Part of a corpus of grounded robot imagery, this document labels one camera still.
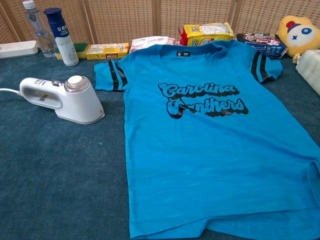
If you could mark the white tissue multipack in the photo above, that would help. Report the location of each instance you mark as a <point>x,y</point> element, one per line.
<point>311,70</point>

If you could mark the white bottle with blue cap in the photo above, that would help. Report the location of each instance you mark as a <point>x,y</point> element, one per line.
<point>66,45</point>

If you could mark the yellow plush toy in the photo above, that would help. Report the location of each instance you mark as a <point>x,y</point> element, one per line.
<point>300,35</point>

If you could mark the dark teal tablecloth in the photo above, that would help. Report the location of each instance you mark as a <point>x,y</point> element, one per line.
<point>62,175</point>

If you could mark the white power strip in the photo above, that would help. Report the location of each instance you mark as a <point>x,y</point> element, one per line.
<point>17,48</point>

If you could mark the yellow cardboard box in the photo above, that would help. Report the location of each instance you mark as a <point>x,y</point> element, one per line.
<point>107,51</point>

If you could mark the red snack package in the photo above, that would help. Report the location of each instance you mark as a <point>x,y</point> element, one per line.
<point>182,37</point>

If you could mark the yellow snack bag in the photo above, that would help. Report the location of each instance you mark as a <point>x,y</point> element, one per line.
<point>207,33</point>

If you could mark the pink wet wipes pack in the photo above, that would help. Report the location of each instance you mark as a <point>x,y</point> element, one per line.
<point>150,42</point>

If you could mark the clear plastic water bottle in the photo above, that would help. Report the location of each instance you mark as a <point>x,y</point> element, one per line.
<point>40,32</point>

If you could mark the white handheld steam iron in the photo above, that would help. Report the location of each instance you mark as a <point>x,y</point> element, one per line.
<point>82,105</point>

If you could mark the green and yellow sponge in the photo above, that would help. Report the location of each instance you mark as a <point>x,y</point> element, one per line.
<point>82,50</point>

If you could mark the rattan folding screen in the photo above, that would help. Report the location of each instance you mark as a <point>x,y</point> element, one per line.
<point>120,20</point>

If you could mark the blue Carolina Panthers t-shirt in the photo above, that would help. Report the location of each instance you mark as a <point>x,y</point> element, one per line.
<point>200,150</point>

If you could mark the dark sanitary pad pack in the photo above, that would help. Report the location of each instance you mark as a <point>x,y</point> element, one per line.
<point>265,43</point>

